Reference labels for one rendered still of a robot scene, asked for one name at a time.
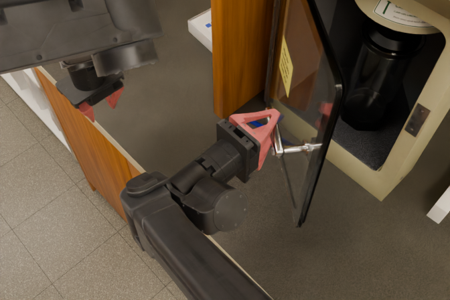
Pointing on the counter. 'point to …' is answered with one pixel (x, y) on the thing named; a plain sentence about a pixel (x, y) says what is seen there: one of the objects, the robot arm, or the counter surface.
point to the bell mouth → (389, 13)
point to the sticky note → (285, 66)
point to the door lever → (282, 143)
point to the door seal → (340, 101)
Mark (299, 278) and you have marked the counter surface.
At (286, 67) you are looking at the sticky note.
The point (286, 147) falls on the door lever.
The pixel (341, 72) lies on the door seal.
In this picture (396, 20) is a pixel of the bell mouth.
